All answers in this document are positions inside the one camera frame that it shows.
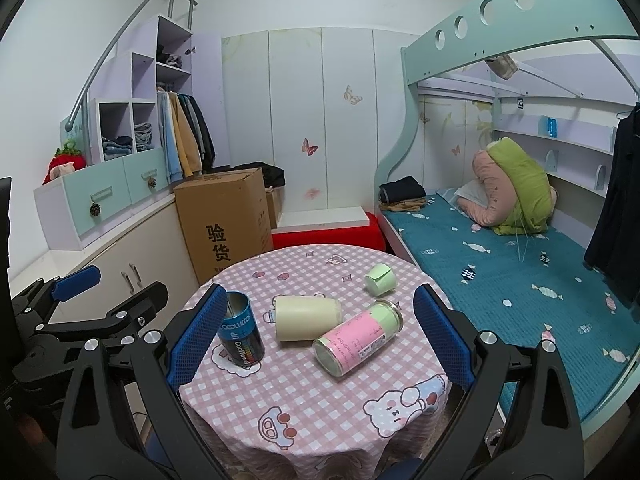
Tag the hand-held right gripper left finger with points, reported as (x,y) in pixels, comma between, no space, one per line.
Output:
(196,337)

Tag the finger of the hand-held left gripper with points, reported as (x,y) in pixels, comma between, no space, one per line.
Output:
(76,281)
(145,300)

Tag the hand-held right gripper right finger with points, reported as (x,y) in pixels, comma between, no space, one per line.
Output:
(442,337)

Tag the cream cup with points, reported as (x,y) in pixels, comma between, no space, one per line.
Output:
(307,319)

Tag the small green paper cup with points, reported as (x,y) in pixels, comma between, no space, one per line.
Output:
(380,280)

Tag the dark blue can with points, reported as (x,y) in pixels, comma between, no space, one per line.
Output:
(245,341)

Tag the white low cabinet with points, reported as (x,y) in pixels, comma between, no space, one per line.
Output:
(150,242)

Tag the pinecone ornament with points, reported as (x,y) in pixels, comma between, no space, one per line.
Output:
(95,209)
(151,182)

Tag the teal candy print bedsheet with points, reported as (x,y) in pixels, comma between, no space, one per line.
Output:
(500,282)

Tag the purple stair cabinet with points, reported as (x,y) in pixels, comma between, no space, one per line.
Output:
(75,200)

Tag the black monitor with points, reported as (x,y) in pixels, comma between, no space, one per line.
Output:
(5,240)

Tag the pink and green can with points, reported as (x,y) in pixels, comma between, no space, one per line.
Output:
(357,338)

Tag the large cardboard box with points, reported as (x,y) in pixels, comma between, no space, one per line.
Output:
(225,222)

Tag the red strawberry plush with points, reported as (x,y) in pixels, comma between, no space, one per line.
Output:
(65,162)

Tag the pink checked tablecloth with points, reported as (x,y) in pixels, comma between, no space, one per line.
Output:
(300,405)

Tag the folded tan clothes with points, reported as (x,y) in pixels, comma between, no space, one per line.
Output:
(407,206)

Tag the white pillow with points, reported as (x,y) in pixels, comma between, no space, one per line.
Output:
(466,194)

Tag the folded jeans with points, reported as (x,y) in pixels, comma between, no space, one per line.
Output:
(125,142)

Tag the pink quilt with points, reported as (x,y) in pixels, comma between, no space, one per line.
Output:
(487,195)

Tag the small cardboard box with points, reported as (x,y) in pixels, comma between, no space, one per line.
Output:
(273,207)

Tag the folded dark clothes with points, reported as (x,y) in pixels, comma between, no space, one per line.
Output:
(400,189)

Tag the light blue hanging shirt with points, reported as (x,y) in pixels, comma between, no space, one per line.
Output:
(169,140)

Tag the yellow hanging jacket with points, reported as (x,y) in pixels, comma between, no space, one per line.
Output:
(187,140)

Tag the white board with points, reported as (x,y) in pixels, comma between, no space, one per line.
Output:
(322,216)

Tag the green quilt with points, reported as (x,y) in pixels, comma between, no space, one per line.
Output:
(522,180)

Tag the black bag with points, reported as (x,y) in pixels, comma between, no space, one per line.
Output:
(272,175)

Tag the dark hanging jackets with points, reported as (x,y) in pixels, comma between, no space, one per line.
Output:
(204,130)

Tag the black hanging garment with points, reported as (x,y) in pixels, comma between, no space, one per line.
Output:
(617,210)

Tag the grey handrail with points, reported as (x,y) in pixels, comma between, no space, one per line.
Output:
(102,57)

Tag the blue bottle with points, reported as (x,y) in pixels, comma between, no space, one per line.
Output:
(551,126)

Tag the white butterfly wardrobe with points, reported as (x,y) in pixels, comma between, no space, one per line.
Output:
(295,110)

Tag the folded grey clothes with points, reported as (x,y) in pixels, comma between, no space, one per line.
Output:
(169,57)

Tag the grey bag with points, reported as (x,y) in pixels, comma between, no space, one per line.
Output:
(501,66)

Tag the purple wall shelf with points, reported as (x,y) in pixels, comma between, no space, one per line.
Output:
(565,145)

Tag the teal bunk bed frame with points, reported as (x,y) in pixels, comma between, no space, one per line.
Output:
(500,16)

